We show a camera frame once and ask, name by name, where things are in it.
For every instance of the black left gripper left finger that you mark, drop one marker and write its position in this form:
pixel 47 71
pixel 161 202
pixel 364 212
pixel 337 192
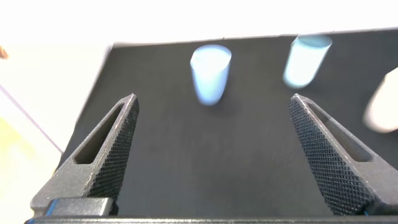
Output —
pixel 102 168

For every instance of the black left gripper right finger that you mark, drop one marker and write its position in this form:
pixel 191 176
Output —
pixel 335 168

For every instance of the teal cup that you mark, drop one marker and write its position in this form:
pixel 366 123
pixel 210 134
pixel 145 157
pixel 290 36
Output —
pixel 304 62

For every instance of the cream white cup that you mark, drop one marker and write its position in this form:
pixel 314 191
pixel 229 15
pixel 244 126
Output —
pixel 384 105

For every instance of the light blue cup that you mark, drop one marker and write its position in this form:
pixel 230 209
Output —
pixel 211 74

